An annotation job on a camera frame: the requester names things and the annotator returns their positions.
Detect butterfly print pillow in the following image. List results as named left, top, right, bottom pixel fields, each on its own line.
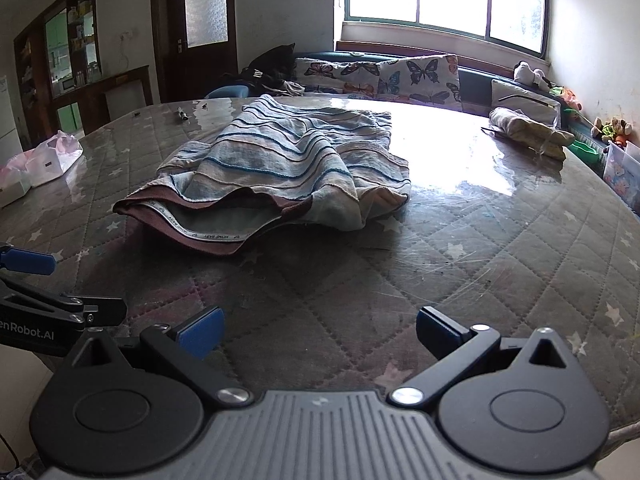
left=376, top=54, right=462, bottom=112
left=294, top=58, right=380, bottom=99

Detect grey quilted star mat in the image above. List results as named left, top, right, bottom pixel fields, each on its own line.
left=1, top=99, right=639, bottom=443

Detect colourful plush toys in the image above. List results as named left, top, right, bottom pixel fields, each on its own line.
left=591, top=117, right=636, bottom=148

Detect white black plush toy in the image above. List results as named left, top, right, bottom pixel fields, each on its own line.
left=513, top=61, right=551, bottom=91

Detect white pink plastic bag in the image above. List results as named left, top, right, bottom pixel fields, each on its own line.
left=1, top=130, right=84, bottom=190

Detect clear plastic storage box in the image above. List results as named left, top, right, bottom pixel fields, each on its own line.
left=603, top=142, right=640, bottom=214

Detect butterfly print pillow right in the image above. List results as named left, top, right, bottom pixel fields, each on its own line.
left=376, top=54, right=462, bottom=112

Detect striped blue beige garment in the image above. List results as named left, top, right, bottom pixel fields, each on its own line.
left=113, top=96, right=411, bottom=256

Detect blue chair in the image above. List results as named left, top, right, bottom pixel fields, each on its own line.
left=206, top=84, right=250, bottom=100

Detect white refrigerator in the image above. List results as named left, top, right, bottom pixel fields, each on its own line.
left=0, top=76, right=23, bottom=166

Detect grey white cushion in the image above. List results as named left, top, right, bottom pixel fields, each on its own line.
left=491, top=79, right=561, bottom=127

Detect butterfly print pillow left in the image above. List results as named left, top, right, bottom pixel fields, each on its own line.
left=294, top=58, right=380, bottom=99

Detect black clear pen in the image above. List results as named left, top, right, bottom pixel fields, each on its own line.
left=177, top=107, right=189, bottom=122

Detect green plastic basin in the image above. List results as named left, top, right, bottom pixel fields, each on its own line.
left=568, top=141, right=601, bottom=166

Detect dark wooden display cabinet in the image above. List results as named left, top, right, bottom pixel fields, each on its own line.
left=1, top=0, right=160, bottom=148

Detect folded beige yellow cloth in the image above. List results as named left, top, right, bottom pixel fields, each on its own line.
left=488, top=107, right=575, bottom=162

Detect dark wooden door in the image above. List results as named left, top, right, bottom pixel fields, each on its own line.
left=151, top=0, right=238, bottom=102

